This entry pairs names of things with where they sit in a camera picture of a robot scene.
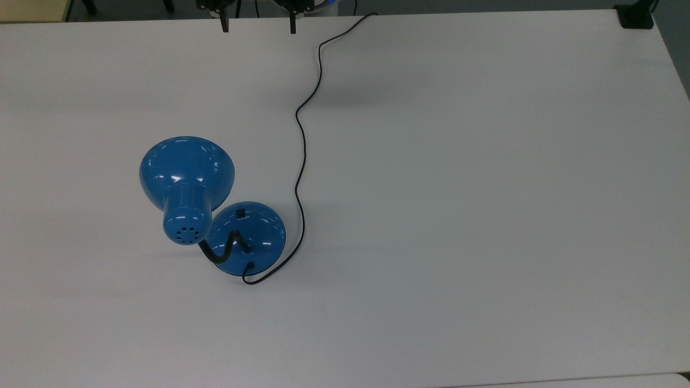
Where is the black lamp power cord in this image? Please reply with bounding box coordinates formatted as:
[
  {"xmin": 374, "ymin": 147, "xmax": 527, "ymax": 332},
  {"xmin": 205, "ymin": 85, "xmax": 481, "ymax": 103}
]
[{"xmin": 241, "ymin": 12, "xmax": 379, "ymax": 286}]

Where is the beige wooden table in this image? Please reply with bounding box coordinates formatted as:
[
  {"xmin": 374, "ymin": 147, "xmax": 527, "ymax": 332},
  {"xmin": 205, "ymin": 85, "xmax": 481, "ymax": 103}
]
[{"xmin": 0, "ymin": 0, "xmax": 73, "ymax": 23}]

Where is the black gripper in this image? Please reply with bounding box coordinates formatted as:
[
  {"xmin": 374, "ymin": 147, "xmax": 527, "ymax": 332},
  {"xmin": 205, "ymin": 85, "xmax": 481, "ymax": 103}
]
[{"xmin": 195, "ymin": 0, "xmax": 314, "ymax": 34}]

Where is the black table clamp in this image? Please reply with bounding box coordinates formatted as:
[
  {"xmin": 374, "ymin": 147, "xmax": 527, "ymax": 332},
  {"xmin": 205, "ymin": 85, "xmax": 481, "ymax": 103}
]
[{"xmin": 613, "ymin": 0, "xmax": 659, "ymax": 30}]

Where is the blue gooseneck desk lamp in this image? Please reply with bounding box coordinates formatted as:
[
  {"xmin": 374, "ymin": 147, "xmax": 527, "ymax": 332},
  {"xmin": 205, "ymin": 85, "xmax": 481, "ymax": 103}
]
[{"xmin": 139, "ymin": 136, "xmax": 286, "ymax": 278}]

